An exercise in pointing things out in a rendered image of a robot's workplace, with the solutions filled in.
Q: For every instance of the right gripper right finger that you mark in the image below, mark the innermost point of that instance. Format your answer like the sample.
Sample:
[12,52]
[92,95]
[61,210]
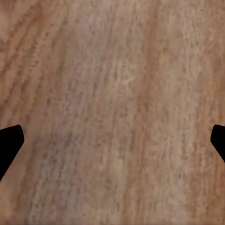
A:
[218,139]

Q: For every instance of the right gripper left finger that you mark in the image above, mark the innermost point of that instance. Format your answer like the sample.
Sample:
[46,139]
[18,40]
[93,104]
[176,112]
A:
[11,140]

